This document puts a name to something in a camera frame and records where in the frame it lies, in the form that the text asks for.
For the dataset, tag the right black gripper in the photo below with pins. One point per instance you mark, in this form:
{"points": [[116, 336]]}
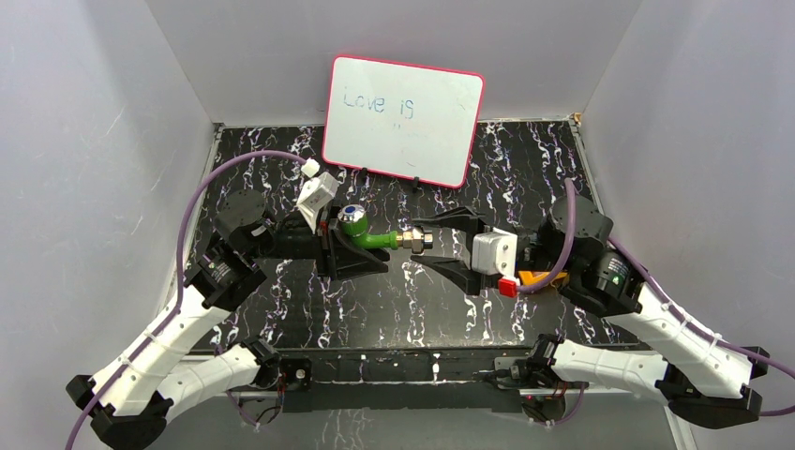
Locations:
{"points": [[466, 219]]}

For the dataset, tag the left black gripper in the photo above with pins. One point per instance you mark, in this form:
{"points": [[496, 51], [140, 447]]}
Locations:
{"points": [[327, 249]]}

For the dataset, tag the green water faucet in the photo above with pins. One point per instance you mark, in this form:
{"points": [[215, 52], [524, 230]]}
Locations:
{"points": [[353, 221]]}

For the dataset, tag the silver hex nut fitting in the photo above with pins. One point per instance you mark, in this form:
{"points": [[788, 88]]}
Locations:
{"points": [[416, 240]]}

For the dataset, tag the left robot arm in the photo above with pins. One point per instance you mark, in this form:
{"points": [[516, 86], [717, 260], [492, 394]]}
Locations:
{"points": [[130, 402]]}

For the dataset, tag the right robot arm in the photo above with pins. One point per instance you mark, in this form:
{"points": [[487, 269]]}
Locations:
{"points": [[689, 369]]}

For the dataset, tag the orange parts bin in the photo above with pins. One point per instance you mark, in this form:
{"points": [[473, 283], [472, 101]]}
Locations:
{"points": [[535, 277]]}

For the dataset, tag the pink framed whiteboard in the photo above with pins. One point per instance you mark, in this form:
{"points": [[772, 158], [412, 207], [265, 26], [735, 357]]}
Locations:
{"points": [[403, 120]]}

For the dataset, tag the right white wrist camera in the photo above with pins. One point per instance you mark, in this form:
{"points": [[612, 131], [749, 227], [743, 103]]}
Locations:
{"points": [[494, 256]]}

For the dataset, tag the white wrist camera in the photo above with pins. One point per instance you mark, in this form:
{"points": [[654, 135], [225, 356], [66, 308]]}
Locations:
{"points": [[494, 256], [315, 194]]}

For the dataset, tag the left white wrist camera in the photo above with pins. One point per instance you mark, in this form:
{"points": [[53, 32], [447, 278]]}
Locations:
{"points": [[315, 194]]}

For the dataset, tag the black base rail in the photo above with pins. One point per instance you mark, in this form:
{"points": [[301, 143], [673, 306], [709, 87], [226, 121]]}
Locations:
{"points": [[425, 378]]}

